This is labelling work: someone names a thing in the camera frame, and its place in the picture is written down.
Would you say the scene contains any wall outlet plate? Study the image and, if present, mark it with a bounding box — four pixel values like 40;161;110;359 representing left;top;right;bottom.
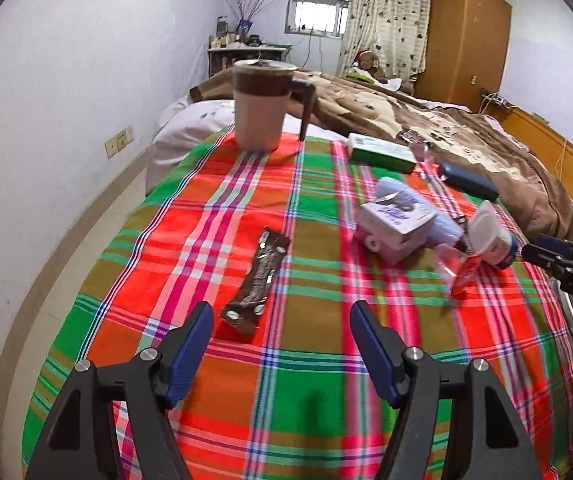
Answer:
104;127;134;159

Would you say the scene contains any white pillow sheet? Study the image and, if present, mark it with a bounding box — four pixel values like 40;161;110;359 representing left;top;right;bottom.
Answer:
145;98;344;194

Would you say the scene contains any dried branch vase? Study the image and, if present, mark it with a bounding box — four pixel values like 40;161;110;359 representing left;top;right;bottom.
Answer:
224;0;280;42

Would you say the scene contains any wooden bed headboard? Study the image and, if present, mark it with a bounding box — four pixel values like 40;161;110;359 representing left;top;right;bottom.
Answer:
487;103;573;199

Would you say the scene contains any plaid red green tablecloth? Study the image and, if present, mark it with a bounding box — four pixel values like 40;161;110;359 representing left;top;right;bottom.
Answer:
22;130;573;479

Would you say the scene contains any patterned curtain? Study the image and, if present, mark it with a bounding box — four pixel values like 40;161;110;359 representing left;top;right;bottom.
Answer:
336;0;431;81

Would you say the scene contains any green white medicine box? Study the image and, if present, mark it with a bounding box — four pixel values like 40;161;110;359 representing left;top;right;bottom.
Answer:
347;132;416;174

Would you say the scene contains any white foam net sleeve far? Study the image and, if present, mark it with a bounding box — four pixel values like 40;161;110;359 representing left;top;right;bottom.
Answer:
373;175;467;248

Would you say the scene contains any window with bars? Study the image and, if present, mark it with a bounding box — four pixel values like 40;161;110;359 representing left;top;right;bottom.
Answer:
284;0;349;38

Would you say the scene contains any wooden wardrobe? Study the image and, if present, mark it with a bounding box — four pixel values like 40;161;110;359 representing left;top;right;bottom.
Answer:
414;0;512;110

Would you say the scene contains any clear plastic wrapper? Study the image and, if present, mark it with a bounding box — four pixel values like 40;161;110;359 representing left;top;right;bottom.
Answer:
433;244;469;292

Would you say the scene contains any brown beige lidded mug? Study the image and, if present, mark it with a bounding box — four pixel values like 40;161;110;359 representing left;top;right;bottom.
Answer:
232;58;315;154

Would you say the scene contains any purple white small carton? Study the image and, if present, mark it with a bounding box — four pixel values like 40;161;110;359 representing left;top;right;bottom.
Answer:
355;192;437;264

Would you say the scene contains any brown plush blanket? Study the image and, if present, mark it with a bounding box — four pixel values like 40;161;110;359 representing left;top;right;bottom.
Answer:
189;68;573;240

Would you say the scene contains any brown snack wrapper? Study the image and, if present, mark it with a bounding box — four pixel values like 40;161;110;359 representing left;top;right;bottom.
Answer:
220;226;291;336

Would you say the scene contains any dark blue glasses case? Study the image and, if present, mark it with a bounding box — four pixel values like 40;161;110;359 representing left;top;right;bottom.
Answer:
437;162;499;203

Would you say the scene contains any white blue yogurt bottle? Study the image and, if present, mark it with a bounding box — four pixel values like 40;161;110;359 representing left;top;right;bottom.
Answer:
467;200;518;270

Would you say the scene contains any cluttered wall shelf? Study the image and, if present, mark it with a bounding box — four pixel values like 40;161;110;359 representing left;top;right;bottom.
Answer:
207;15;293;77

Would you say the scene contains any teddy bear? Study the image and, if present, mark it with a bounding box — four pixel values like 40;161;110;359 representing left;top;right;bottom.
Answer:
356;50;388;84

